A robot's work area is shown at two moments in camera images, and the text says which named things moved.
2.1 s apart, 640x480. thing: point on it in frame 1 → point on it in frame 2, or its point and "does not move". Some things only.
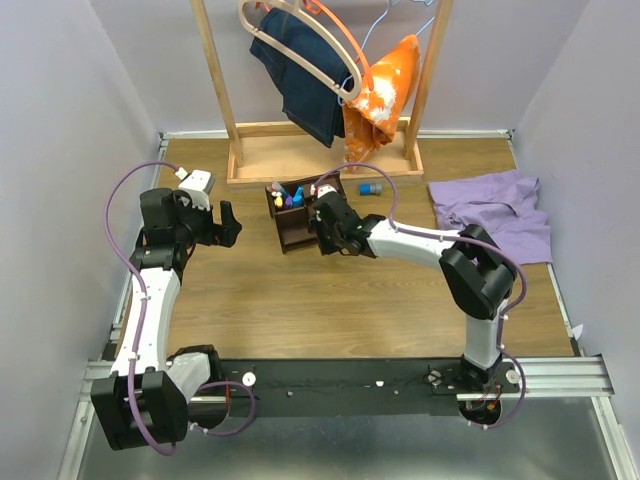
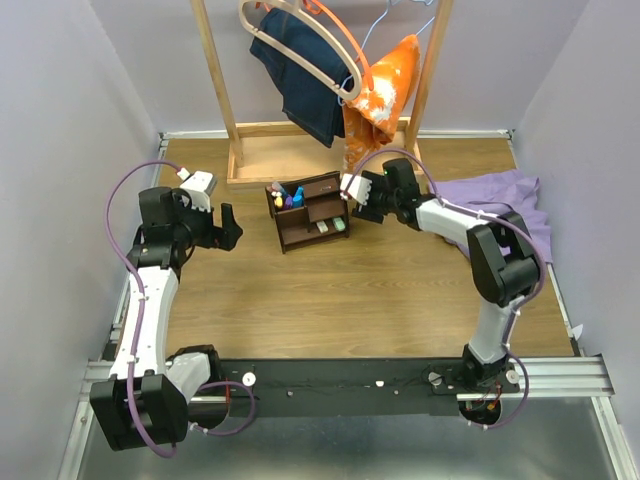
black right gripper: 324,247 → 366,212
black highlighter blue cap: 298,201 does not move
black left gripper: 225,233 does not move
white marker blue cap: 299,194 does not move
